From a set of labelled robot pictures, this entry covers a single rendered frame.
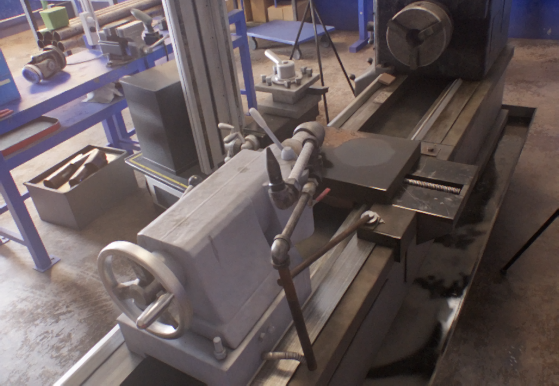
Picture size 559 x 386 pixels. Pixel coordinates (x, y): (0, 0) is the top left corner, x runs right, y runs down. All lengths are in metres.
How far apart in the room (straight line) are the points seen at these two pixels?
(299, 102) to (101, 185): 1.90
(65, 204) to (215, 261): 2.29
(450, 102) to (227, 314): 1.48
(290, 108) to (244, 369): 0.89
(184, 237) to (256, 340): 0.27
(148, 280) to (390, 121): 1.57
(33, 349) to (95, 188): 1.07
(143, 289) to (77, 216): 2.30
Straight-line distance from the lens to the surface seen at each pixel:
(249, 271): 1.09
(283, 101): 1.72
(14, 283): 3.12
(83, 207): 3.28
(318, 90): 1.75
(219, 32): 2.72
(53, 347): 2.64
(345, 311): 1.25
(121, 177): 3.44
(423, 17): 2.18
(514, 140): 2.89
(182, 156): 2.91
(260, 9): 6.41
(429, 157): 1.74
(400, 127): 2.26
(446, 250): 2.09
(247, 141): 1.60
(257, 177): 1.13
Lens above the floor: 1.75
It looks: 31 degrees down
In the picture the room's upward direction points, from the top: 7 degrees counter-clockwise
